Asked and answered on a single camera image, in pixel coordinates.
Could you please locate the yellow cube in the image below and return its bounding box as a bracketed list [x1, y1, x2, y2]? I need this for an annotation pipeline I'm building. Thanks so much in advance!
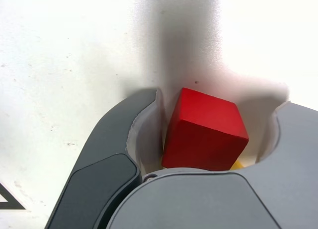
[230, 160, 247, 171]

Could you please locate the red cube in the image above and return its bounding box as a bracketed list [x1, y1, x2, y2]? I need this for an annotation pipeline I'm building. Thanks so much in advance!
[161, 87, 249, 171]

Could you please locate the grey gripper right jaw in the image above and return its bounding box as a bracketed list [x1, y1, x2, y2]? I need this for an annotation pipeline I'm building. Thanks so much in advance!
[106, 101, 318, 229]

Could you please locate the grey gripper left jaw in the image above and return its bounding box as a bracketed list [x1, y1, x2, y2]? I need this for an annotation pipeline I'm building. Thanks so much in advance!
[44, 87, 165, 229]

